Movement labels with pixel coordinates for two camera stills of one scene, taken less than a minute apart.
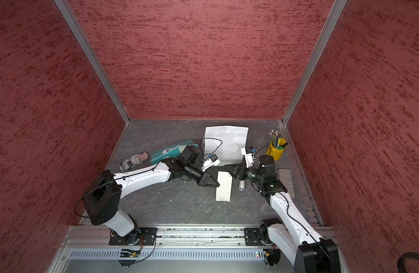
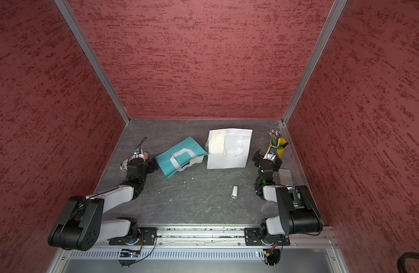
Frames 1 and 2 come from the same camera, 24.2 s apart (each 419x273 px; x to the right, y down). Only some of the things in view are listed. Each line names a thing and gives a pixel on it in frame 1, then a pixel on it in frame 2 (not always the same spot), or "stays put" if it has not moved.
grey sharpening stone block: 284,176 stays put
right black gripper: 237,167 → 257,158
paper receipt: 224,190 → 217,139
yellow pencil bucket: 276,148 stays put
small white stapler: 241,185 → 234,192
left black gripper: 204,179 → 151,169
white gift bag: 226,143 stays put
